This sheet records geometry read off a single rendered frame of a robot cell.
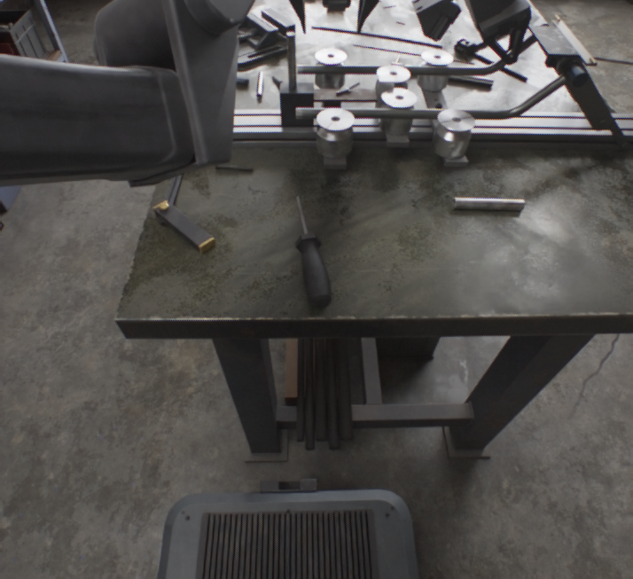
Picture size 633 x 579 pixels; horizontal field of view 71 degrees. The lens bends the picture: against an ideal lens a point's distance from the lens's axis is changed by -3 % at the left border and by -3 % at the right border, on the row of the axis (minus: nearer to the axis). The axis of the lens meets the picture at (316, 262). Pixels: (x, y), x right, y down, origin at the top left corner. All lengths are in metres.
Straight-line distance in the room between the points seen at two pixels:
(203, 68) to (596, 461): 1.47
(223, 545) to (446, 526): 0.59
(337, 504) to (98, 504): 0.67
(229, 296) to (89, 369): 1.12
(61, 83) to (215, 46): 0.10
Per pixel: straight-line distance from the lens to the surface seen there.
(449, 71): 0.78
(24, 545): 1.51
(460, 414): 1.24
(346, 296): 0.53
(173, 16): 0.30
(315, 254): 0.54
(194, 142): 0.28
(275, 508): 1.08
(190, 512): 1.10
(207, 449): 1.40
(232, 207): 0.64
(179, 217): 0.62
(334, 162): 0.63
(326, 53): 0.79
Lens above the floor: 1.32
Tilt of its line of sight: 51 degrees down
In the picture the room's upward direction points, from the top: 1 degrees clockwise
